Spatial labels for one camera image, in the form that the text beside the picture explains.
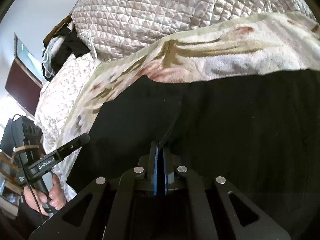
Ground black pants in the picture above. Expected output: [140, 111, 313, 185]
[67, 69, 319, 239]

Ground person's left hand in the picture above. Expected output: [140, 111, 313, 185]
[23, 174, 66, 216]

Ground white floral quilted comforter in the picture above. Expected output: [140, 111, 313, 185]
[34, 52, 106, 203]

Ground dark red wooden door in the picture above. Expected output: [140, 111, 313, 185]
[5, 57, 42, 116]

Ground pile of dark clothes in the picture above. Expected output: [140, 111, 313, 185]
[42, 23, 90, 82]

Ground quilted grey-pink bedspread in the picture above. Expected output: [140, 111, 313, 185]
[72, 0, 314, 61]

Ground floral fleece blanket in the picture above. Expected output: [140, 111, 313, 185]
[58, 12, 319, 146]

